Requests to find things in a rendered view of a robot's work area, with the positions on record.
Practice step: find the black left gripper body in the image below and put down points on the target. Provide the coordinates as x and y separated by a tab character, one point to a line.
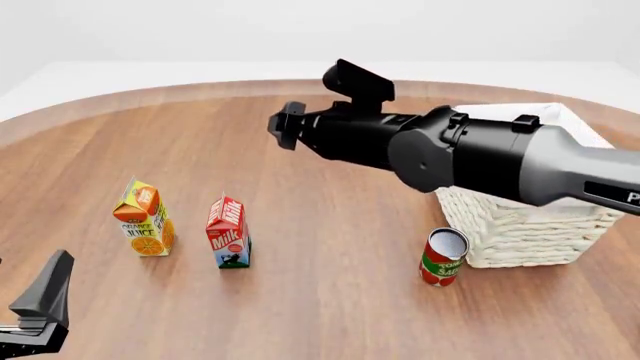
30	343

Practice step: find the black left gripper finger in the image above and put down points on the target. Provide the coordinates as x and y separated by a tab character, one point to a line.
49	288

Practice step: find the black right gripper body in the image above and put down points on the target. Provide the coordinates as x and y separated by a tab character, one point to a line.
286	125

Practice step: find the grey and black right robot arm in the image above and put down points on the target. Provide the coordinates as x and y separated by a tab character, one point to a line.
480	157

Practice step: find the red milk carton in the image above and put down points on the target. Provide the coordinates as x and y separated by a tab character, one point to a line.
227	236

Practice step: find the white woven basket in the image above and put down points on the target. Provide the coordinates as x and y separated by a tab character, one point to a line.
530	232

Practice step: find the orange juice carton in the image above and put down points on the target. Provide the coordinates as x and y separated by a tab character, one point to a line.
145	228

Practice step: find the red tomato sauce can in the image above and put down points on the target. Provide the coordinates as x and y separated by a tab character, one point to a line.
442	258

